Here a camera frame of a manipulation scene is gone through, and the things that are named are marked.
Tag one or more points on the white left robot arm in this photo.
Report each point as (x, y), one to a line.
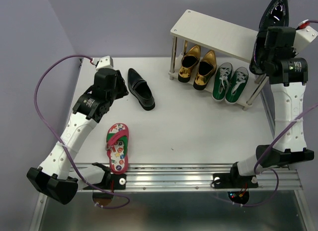
(53, 177)

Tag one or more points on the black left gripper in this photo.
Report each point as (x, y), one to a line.
(123, 90)

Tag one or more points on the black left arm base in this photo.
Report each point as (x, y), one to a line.
(102, 177)

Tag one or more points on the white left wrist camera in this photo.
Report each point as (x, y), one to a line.
(104, 63)

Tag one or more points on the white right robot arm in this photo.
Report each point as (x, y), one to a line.
(288, 77)

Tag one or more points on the black loafer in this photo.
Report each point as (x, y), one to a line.
(140, 89)
(276, 14)

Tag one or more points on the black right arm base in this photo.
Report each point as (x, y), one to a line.
(232, 180)

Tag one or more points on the aluminium rail frame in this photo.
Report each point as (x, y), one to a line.
(179, 197)

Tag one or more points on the green sneaker with laces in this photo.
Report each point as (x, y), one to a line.
(222, 81)

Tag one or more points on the gold loafer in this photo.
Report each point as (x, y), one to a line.
(188, 63)
(207, 68)

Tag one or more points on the left gold loafer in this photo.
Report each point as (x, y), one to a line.
(188, 63)

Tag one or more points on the pink flip-flop front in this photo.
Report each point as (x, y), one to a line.
(117, 140)

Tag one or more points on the right gold loafer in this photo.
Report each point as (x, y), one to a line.
(207, 68)

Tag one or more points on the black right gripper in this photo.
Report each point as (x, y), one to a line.
(295, 53)

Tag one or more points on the white two-tier shoe shelf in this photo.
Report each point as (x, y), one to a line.
(226, 38)

